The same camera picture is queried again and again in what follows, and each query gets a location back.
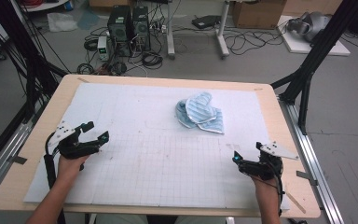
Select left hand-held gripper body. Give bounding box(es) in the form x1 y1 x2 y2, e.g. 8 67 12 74
47 120 103 161

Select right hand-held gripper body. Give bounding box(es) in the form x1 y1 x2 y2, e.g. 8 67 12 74
238 141 300 182

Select blue striped towel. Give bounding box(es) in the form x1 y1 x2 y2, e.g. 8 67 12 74
175 91 226 135

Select person's right hand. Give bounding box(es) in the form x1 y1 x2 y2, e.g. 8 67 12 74
251 175 280 194

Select person's left hand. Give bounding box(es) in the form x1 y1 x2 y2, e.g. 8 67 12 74
57 154 90 185

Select black tape strip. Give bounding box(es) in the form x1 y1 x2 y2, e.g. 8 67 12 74
296 169 315 182
10 154 28 166

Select thin wooden stick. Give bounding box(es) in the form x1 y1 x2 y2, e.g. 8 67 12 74
284 190 308 215

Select white grid mat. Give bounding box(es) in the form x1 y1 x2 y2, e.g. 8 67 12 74
22 82 291 211

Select white bench power supply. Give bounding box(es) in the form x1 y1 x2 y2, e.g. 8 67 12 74
96 35 110 62

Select large black computer tower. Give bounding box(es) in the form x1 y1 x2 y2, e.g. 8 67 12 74
106 5 135 58

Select clear plastic bag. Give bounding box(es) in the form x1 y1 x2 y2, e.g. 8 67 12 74
46 11 79 34

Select slim black computer tower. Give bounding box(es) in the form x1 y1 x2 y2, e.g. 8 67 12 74
131 6 152 52

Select white desk leg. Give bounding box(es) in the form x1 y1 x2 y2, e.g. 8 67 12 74
214 0 231 59
165 0 177 60

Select white floor board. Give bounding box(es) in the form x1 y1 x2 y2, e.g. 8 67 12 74
275 14 351 57

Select round white table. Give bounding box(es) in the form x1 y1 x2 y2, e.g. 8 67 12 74
23 0 73 13

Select grey headset device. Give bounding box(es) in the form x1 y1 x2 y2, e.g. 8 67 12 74
285 11 333 44

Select large cardboard box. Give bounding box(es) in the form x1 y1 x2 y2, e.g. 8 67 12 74
231 0 289 31

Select black flat case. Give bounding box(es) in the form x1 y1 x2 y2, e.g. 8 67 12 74
191 14 222 30

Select right hand-held gripper black cable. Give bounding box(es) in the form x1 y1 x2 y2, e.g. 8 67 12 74
271 160 286 217

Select hand-held gripper black cable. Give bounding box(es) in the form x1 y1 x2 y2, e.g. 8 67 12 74
42 132 60 191
271 160 286 217

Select left hand-held gripper black cable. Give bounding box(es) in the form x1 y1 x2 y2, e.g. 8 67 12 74
42 132 60 191

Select aluminium rail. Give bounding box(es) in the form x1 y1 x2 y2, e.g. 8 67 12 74
279 98 345 224
0 104 46 204

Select black frame strut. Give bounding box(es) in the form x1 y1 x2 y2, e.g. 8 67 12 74
0 0 70 123
269 0 358 135

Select coiled black cable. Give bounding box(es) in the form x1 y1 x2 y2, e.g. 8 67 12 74
140 50 164 71

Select loose black floor cables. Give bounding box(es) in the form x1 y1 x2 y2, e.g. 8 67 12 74
223 25 294 57

